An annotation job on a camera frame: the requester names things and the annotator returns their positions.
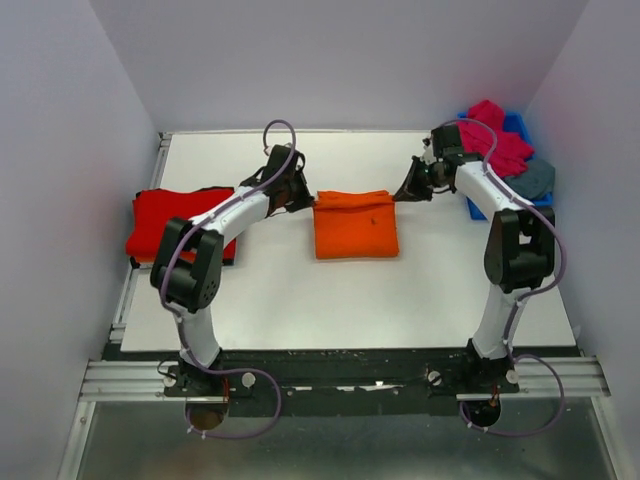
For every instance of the grey crumpled t shirt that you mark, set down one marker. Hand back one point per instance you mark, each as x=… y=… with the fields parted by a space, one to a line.
x=536 y=182

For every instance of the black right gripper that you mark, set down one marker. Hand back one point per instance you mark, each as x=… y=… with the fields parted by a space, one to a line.
x=410 y=190

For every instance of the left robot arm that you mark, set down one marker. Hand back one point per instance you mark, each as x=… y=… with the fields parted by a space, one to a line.
x=187 y=268

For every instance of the orange t shirt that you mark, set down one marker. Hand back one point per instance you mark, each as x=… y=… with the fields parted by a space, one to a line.
x=144 y=263
x=355 y=225

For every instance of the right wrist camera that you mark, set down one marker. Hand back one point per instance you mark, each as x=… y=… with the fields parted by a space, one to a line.
x=428 y=153

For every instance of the blue plastic bin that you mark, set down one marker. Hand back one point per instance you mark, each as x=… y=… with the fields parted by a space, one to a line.
x=515 y=146

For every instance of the aluminium frame rail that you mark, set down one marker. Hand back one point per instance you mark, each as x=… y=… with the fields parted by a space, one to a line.
x=124 y=381

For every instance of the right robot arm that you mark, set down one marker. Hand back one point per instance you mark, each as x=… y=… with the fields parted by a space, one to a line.
x=520 y=249

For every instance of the orange folded t shirt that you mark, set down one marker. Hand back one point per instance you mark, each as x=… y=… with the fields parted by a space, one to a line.
x=144 y=263

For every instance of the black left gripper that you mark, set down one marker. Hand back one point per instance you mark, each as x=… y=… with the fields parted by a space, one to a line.
x=304 y=199

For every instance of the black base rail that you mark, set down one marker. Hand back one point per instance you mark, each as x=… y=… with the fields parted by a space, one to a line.
x=340 y=383

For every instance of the red folded t shirt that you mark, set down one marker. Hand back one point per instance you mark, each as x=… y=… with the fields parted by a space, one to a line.
x=153 y=209

